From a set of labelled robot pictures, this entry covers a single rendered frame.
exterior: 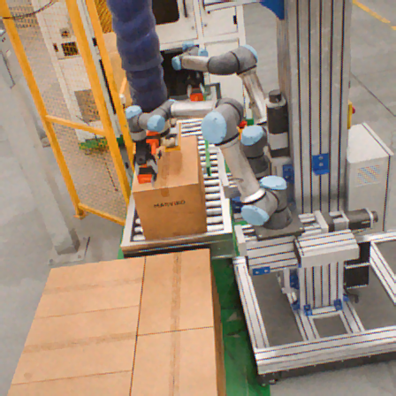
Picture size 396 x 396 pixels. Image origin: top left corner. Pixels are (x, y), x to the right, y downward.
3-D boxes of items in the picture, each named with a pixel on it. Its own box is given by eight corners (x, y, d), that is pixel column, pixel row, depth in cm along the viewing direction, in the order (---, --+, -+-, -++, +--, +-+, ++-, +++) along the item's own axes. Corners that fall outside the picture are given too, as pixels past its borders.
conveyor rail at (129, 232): (150, 112, 502) (147, 95, 492) (156, 112, 502) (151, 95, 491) (128, 267, 312) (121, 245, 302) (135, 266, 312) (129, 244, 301)
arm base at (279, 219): (287, 207, 235) (285, 191, 230) (295, 226, 223) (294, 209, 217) (256, 213, 235) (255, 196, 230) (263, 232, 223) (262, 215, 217)
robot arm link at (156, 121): (168, 109, 221) (150, 106, 227) (153, 120, 214) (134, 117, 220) (171, 125, 225) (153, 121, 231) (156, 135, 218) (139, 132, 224)
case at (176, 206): (151, 190, 356) (139, 143, 334) (204, 182, 353) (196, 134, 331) (146, 243, 307) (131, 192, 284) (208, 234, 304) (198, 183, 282)
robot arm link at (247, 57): (258, 148, 270) (220, 55, 260) (277, 137, 276) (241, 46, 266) (271, 146, 259) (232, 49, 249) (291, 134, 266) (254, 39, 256)
